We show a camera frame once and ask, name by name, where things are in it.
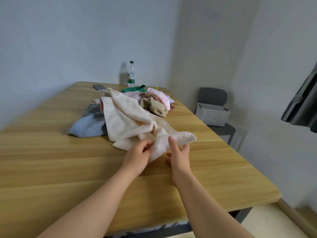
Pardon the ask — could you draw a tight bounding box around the grey-blue towel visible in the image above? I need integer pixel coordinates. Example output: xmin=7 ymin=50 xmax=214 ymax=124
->
xmin=68 ymin=104 xmax=109 ymax=139

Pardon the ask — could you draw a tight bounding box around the wooden table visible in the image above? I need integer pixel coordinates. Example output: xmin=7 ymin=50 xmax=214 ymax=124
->
xmin=0 ymin=81 xmax=282 ymax=238

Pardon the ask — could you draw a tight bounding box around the pale pink towel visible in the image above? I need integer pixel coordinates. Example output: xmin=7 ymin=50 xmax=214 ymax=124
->
xmin=123 ymin=91 xmax=150 ymax=99

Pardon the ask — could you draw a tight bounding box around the cream white towel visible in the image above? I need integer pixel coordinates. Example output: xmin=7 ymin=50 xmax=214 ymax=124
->
xmin=100 ymin=87 xmax=197 ymax=163

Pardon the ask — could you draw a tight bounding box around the tan brown towel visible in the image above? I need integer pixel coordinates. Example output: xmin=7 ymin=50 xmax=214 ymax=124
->
xmin=139 ymin=96 xmax=168 ymax=117

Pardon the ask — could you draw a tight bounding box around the green cloth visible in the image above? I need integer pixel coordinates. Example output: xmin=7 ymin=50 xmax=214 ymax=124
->
xmin=121 ymin=84 xmax=147 ymax=93

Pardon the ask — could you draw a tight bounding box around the person's left forearm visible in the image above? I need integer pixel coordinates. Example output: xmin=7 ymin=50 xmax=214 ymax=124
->
xmin=37 ymin=168 xmax=135 ymax=238

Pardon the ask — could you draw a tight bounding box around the person's left hand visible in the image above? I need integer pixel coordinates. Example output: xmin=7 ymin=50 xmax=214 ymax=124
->
xmin=121 ymin=139 xmax=155 ymax=179

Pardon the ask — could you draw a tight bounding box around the dark grey curtain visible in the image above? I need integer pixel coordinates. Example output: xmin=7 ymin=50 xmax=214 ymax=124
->
xmin=280 ymin=62 xmax=317 ymax=134

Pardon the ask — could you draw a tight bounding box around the person's right hand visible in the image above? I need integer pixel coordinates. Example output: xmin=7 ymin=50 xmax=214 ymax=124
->
xmin=166 ymin=136 xmax=193 ymax=189

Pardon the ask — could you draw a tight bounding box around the grey chair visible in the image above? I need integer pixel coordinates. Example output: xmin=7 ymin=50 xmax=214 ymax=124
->
xmin=197 ymin=87 xmax=236 ymax=145

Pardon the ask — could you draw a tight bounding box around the white charging cable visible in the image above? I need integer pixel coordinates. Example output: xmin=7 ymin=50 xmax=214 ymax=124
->
xmin=67 ymin=87 xmax=103 ymax=93

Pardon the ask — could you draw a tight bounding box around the person's right forearm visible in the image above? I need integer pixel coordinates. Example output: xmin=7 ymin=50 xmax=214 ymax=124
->
xmin=172 ymin=175 xmax=256 ymax=238

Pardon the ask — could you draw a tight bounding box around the clear green-label water bottle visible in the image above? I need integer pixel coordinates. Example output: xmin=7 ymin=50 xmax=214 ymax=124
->
xmin=127 ymin=60 xmax=136 ymax=88

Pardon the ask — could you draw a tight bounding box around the white plastic basket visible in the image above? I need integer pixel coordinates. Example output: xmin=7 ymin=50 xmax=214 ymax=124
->
xmin=195 ymin=102 xmax=231 ymax=127

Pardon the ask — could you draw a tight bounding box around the pink dotted cloth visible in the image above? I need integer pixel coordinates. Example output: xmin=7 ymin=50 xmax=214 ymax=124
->
xmin=145 ymin=87 xmax=171 ymax=111

